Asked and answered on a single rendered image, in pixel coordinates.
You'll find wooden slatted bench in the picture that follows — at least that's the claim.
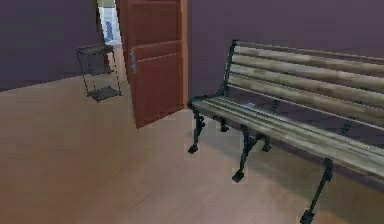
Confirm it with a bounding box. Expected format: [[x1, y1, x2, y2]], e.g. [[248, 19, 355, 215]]
[[186, 39, 384, 224]]

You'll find grey door handle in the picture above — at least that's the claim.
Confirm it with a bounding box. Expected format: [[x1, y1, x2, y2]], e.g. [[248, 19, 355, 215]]
[[129, 49, 138, 74]]

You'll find brown room door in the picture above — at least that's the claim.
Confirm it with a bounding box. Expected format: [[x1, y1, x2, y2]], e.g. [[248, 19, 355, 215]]
[[115, 0, 185, 130]]

